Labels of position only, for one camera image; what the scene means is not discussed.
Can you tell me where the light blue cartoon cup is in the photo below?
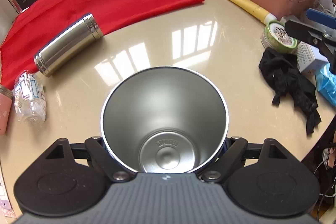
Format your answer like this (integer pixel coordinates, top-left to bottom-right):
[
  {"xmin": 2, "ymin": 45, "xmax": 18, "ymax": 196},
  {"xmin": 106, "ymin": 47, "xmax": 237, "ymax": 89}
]
[{"xmin": 100, "ymin": 66, "xmax": 229, "ymax": 173}]

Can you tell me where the clear glass cup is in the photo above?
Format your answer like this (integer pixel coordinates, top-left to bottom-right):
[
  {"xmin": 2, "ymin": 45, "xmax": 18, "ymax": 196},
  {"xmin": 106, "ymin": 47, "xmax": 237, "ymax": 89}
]
[{"xmin": 14, "ymin": 71, "xmax": 46, "ymax": 123}]

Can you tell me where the pink cup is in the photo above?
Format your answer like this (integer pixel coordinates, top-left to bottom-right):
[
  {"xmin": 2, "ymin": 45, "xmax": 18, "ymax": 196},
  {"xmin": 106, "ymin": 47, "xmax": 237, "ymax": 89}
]
[{"xmin": 0, "ymin": 85, "xmax": 13, "ymax": 135}]

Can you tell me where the small white box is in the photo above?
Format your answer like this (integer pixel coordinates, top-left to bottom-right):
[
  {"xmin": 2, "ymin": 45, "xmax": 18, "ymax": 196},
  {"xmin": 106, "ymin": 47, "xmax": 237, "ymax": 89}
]
[{"xmin": 295, "ymin": 42, "xmax": 328, "ymax": 76}]

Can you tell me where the blue plastic packet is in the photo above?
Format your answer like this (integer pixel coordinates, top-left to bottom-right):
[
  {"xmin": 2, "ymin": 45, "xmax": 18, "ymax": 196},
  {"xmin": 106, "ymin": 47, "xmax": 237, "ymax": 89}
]
[{"xmin": 315, "ymin": 63, "xmax": 336, "ymax": 106}]

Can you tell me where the green round tin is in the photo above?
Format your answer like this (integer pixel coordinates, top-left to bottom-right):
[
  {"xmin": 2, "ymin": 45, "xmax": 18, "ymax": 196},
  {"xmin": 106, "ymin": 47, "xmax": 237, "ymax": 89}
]
[{"xmin": 261, "ymin": 20, "xmax": 297, "ymax": 53}]

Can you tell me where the black cloth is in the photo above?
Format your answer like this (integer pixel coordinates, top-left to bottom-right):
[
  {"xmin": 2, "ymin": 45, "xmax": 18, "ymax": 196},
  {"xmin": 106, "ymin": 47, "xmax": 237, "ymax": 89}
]
[{"xmin": 259, "ymin": 47, "xmax": 321, "ymax": 135}]

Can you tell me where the yellow cream tube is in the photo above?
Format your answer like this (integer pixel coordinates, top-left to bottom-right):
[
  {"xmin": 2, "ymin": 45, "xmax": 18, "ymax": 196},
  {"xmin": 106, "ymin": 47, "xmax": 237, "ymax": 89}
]
[{"xmin": 229, "ymin": 0, "xmax": 277, "ymax": 25}]

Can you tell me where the stainless steel thermos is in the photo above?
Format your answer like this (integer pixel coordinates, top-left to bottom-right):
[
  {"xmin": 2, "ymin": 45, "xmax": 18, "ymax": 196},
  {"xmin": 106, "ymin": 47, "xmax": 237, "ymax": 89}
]
[{"xmin": 33, "ymin": 14, "xmax": 103, "ymax": 77}]

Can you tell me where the sticker sheet booklet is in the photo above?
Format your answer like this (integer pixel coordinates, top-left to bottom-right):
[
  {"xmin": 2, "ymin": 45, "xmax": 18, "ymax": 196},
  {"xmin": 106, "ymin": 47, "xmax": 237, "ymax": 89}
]
[{"xmin": 0, "ymin": 176, "xmax": 16, "ymax": 218}]

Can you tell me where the red flag cloth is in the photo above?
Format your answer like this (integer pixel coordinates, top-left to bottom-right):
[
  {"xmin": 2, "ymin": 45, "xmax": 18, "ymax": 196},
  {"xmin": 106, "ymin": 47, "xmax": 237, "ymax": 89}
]
[{"xmin": 1, "ymin": 0, "xmax": 204, "ymax": 89}]

